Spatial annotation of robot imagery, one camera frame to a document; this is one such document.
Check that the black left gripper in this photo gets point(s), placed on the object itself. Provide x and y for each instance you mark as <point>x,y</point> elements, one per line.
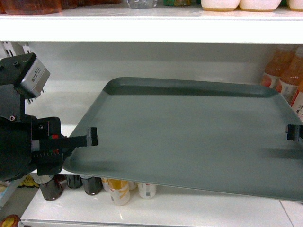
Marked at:
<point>49,161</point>

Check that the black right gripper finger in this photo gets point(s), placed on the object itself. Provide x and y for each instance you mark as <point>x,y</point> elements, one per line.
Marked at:
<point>294,132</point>

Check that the grey-green rectangular tray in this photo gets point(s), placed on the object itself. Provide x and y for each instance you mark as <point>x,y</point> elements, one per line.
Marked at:
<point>212,136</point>

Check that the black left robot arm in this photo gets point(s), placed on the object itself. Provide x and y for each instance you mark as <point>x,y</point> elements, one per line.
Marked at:
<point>26,142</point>

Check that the orange juice bottle front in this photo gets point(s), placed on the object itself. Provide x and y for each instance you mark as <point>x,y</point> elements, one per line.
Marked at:
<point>297,102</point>

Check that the orange juice bottle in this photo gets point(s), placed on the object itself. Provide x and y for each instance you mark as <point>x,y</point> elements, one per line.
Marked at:
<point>279,63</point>
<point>292,76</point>
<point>297,102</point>

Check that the dark soda bottle middle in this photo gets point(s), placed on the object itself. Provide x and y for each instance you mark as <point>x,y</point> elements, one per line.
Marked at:
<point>73,181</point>

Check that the dark soda bottle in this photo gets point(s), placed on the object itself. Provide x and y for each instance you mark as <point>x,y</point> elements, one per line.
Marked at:
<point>73,181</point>
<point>92,185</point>
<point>49,185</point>

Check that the dark soda bottle right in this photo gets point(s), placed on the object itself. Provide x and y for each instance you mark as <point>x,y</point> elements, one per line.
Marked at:
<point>92,185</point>

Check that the yellow white drink can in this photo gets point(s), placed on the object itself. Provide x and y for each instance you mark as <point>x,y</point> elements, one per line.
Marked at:
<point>119,191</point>

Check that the dark soda bottle left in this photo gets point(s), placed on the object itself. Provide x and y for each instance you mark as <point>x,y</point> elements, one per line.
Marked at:
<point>49,185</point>

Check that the orange juice bottle middle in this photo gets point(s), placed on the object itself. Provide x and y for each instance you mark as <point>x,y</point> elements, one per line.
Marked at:
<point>292,76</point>

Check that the orange juice bottle back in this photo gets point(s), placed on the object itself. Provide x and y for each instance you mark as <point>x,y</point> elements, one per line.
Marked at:
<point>279,63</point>

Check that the white labelled drink can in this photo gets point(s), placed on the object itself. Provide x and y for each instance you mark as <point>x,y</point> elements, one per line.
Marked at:
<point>147,190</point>

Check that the yellow snack bag left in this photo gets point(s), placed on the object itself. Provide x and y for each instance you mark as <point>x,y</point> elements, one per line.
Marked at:
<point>28,182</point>

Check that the white lower shelf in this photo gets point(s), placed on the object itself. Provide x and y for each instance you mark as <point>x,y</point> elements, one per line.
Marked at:
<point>171,207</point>

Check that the orange lid jar bottom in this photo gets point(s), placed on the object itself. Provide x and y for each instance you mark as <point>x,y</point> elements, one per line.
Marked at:
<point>10,221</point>

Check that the white slotted shelf upright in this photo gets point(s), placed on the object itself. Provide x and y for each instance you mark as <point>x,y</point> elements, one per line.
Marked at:
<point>15,48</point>

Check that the white cream bottle right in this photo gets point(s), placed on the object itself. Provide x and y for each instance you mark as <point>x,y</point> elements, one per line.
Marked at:
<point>296,5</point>

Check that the white cream bottle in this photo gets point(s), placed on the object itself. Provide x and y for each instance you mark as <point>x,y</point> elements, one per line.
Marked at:
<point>259,5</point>
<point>296,5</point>
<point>220,5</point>

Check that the white cream bottle middle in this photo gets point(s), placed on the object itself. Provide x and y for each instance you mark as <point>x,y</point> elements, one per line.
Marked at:
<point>259,5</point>

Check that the white upper shelf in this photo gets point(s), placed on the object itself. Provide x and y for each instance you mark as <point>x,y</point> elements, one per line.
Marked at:
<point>119,23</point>

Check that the clear plastic water bottle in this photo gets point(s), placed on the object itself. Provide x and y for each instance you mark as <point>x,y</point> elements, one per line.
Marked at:
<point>142,4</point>

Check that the red-brown jar top left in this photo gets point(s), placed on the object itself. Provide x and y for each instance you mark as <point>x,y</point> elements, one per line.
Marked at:
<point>31,7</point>

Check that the white cream bottle left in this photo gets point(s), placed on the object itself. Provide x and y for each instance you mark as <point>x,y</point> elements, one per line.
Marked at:
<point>220,5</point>

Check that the green packaged item top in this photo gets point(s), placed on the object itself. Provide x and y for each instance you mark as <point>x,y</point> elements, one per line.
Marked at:
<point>179,3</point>

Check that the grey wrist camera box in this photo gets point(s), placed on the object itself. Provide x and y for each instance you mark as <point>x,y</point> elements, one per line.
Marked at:
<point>33,75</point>

